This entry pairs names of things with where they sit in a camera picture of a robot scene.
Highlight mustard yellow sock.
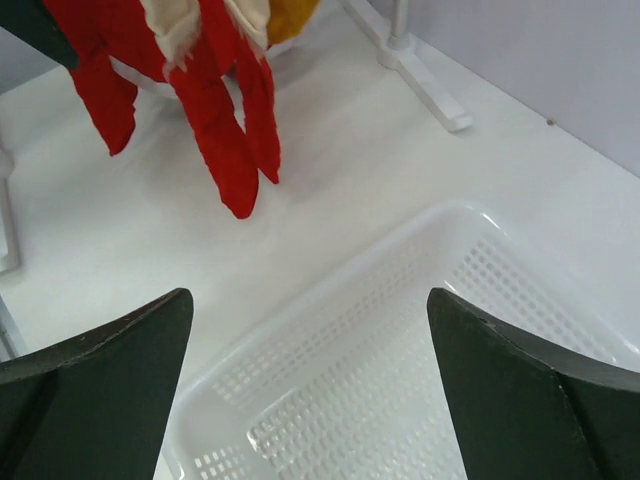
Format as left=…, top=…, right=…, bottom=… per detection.
left=267, top=0, right=320, bottom=46

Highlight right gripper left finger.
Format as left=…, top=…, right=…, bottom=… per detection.
left=1, top=288, right=194, bottom=479

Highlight red beige patterned sock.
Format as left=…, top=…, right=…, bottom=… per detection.
left=225, top=0, right=281, bottom=184

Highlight white plastic tray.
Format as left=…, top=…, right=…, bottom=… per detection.
left=163, top=202, right=639, bottom=479

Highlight metal clothes rack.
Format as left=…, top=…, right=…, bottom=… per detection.
left=1, top=1, right=473, bottom=362

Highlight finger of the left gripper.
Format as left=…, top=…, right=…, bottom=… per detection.
left=0, top=0, right=79, bottom=69

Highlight red hanging clothes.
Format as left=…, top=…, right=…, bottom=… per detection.
left=45, top=0, right=165, bottom=156

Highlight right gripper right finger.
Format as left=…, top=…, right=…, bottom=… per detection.
left=427, top=288, right=639, bottom=479

